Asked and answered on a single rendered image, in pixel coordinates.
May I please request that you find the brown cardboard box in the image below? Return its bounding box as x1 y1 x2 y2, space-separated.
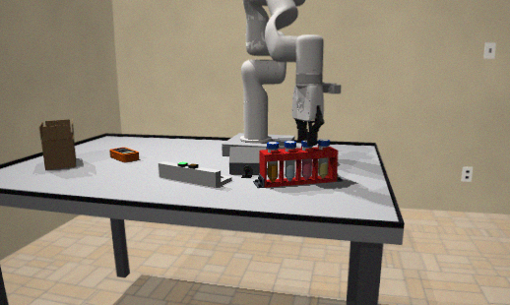
39 119 76 170

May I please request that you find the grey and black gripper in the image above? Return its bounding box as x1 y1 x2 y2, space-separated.
291 84 324 146

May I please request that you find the red tube rack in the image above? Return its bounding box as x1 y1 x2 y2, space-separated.
260 146 338 188

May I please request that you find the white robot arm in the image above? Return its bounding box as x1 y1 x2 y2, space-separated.
240 0 341 143

